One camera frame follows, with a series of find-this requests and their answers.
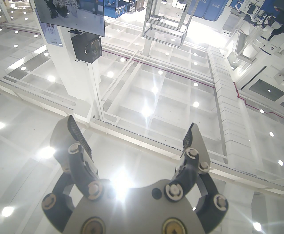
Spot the aluminium frame rack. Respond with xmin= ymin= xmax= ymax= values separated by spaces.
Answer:
xmin=142 ymin=0 xmax=194 ymax=48

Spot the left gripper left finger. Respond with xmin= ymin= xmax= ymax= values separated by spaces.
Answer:
xmin=42 ymin=115 xmax=111 ymax=233

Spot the black box cabinet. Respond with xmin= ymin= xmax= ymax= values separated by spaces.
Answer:
xmin=71 ymin=33 xmax=103 ymax=64

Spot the large flat display screen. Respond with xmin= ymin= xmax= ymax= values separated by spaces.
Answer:
xmin=30 ymin=0 xmax=106 ymax=38

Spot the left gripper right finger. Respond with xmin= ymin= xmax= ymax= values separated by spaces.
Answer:
xmin=164 ymin=123 xmax=229 ymax=234

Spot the white printed poster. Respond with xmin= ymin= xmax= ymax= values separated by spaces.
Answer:
xmin=45 ymin=23 xmax=64 ymax=48

